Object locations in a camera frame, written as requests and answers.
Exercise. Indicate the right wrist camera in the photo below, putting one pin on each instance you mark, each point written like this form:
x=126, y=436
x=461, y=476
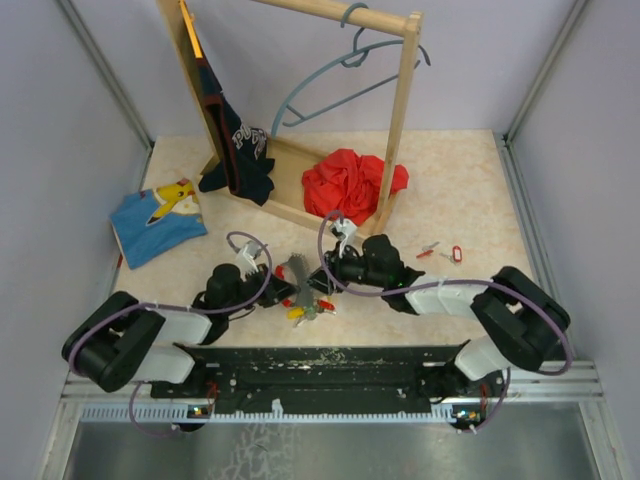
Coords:
x=344, y=230

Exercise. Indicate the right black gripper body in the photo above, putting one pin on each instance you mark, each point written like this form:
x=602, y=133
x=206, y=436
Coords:
x=349, y=269

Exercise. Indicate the blue Pikachu shirt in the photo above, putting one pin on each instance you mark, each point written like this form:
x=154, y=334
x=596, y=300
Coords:
x=152, y=221

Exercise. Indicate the navy blue shirt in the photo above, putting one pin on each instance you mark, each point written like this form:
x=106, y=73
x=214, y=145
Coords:
x=243, y=163

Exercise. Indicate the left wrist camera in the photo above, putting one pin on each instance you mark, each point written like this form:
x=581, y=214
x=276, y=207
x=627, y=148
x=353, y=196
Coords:
x=247, y=257

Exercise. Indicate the wooden clothes rack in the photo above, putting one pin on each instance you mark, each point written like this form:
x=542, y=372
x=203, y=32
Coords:
x=293, y=158

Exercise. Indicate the key with red tag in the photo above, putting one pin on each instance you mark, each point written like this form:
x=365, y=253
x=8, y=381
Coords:
x=325, y=307
x=455, y=256

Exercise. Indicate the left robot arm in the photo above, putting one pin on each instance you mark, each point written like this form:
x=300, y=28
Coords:
x=125, y=340

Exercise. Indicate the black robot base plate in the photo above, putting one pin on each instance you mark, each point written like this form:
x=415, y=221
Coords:
x=326, y=380

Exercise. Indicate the key with red handle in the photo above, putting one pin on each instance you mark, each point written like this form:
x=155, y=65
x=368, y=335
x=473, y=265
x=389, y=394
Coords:
x=427, y=250

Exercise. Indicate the grey key organiser plate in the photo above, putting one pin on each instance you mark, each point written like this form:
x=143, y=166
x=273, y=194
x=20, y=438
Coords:
x=298, y=265

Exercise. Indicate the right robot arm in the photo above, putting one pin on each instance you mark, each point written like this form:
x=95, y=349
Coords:
x=523, y=324

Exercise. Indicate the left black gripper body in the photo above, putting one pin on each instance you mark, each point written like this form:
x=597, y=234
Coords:
x=253, y=286

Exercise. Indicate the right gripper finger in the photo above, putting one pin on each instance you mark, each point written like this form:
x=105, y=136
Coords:
x=322, y=286
x=319, y=276

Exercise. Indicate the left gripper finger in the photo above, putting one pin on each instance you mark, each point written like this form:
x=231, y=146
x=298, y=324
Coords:
x=279, y=298
x=283, y=287

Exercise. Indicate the red crumpled cloth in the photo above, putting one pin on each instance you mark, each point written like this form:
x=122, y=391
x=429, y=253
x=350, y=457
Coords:
x=344, y=181

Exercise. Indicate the teal plastic hanger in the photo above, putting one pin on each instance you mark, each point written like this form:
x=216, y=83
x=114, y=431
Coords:
x=320, y=75

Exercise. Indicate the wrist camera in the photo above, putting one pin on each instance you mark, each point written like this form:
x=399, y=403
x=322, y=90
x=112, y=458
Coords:
x=247, y=257
x=344, y=230

